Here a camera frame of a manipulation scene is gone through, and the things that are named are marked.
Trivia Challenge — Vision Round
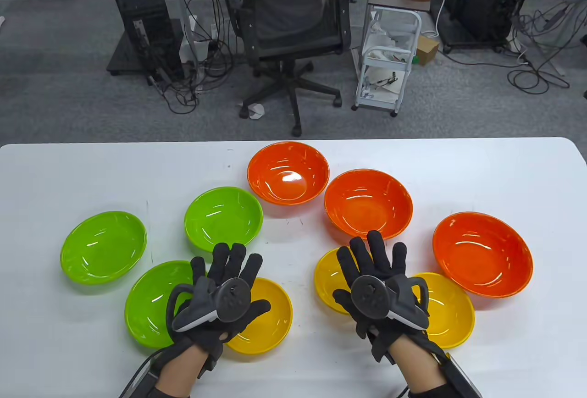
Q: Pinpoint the person's right hand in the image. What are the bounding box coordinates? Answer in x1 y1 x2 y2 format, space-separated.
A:
333 231 432 353

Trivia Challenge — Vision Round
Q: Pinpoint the person's left hand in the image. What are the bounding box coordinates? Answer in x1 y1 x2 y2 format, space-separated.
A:
167 242 272 362

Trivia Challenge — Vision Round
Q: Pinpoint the green plastic bowl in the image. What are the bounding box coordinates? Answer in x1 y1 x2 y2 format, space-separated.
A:
124 260 202 349
60 210 148 285
184 187 264 253

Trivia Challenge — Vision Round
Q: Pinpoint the orange plastic bowl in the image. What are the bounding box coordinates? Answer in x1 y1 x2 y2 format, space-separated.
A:
324 169 414 241
247 142 330 206
432 211 534 299

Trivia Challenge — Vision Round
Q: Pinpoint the yellow plastic bowl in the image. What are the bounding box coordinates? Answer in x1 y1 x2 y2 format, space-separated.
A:
410 272 476 349
314 248 367 316
224 277 293 355

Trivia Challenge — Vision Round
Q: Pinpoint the person's right forearm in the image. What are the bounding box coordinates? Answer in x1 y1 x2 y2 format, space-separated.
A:
390 336 452 398

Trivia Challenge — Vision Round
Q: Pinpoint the person's left forearm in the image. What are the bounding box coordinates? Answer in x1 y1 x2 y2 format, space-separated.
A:
151 342 217 398

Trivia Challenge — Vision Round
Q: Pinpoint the black forearm sensor box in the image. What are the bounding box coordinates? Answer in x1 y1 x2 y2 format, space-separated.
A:
131 364 161 398
439 353 483 398

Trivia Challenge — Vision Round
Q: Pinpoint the grey and white controller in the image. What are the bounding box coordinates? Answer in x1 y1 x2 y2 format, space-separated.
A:
166 278 252 332
351 274 430 331

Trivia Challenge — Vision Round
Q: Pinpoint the white three-tier trolley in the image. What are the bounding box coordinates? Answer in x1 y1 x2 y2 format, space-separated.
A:
352 7 422 117

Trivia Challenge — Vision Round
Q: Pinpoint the crumpled white paper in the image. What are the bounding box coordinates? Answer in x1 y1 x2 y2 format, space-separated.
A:
238 102 266 120

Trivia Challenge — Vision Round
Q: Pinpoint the cardboard box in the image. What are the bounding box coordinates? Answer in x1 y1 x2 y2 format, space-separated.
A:
415 34 440 66

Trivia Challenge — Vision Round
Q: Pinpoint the white plastic bag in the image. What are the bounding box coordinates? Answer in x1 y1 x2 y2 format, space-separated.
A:
370 20 413 52

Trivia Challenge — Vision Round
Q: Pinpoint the black mesh office chair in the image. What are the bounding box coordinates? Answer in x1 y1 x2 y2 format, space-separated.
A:
219 0 356 138

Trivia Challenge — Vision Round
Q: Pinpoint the black computer tower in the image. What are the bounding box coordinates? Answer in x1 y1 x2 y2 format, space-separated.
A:
106 0 186 86

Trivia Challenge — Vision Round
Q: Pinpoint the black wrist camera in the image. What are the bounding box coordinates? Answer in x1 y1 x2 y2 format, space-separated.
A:
196 348 223 379
369 330 396 364

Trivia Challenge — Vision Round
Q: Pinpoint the tangle of black cables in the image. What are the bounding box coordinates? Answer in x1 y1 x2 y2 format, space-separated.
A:
507 0 587 96
147 0 237 115

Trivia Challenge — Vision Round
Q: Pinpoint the white power cable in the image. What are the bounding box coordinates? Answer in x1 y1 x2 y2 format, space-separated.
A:
433 0 448 37

